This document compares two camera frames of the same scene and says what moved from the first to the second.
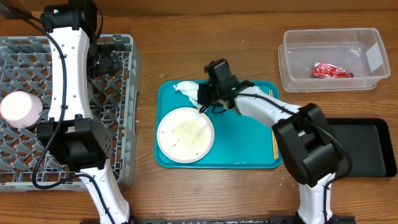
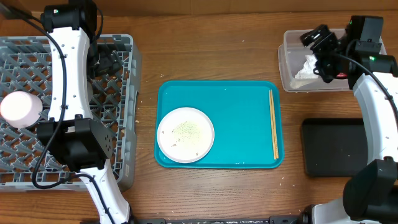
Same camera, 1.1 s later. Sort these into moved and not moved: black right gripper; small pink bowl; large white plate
Moved: black right gripper
Not moved: large white plate; small pink bowl
